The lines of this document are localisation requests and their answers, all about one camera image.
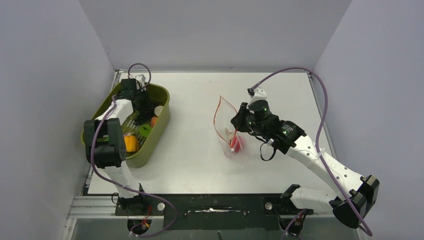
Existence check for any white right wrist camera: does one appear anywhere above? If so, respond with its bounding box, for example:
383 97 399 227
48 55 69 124
247 87 268 106

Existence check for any olive green plastic bin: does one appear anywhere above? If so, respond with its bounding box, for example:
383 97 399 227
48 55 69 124
81 81 171 169

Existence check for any aluminium frame rail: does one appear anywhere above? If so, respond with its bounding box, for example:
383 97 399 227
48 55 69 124
67 167 116 220

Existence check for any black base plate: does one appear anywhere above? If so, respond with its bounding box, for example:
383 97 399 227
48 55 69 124
115 193 300 231

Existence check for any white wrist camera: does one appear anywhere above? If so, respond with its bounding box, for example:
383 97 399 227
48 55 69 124
247 87 268 106
134 74 146 91

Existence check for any orange bell pepper toy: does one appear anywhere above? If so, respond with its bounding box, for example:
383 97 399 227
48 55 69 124
123 135 140 153

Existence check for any clear zip bag orange zipper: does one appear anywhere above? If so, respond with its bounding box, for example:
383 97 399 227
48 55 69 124
213 95 244 159

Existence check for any red yellow apple toy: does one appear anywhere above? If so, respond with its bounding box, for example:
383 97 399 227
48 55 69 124
230 134 246 154

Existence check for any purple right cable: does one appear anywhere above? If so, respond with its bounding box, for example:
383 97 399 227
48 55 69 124
248 67 374 238

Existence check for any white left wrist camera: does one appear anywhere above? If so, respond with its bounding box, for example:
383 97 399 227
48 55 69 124
134 74 146 91

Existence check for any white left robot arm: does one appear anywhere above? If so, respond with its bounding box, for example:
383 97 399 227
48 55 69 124
82 78 146 201

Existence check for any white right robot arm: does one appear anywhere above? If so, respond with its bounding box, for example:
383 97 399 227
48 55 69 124
230 100 380 229

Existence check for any orange round fruit toy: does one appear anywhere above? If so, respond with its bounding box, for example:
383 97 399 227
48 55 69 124
150 116 159 128

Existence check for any black looped cable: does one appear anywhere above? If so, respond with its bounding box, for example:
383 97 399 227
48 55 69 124
255 134 279 163

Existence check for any black grape bunch toy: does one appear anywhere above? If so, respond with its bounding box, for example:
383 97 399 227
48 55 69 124
134 107 156 125

